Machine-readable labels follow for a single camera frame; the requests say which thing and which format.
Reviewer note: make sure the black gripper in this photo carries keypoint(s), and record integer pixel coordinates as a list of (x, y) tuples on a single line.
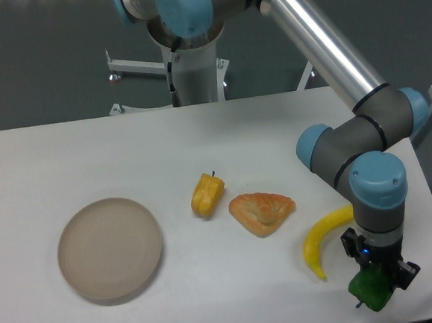
[(383, 249)]

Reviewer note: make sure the green bell pepper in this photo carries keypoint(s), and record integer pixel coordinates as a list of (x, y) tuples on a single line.
[(371, 287)]

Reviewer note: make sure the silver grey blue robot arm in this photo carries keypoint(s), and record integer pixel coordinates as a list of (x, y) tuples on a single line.
[(352, 158)]

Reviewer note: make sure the yellow bell pepper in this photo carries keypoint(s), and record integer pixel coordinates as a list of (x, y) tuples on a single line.
[(207, 194)]

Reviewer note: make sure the yellow banana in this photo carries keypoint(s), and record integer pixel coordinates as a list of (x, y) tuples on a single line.
[(311, 249)]

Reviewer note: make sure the orange pastry bread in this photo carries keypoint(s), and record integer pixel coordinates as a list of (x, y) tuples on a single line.
[(261, 213)]

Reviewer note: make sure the beige round plate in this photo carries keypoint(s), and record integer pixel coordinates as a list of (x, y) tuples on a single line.
[(110, 250)]

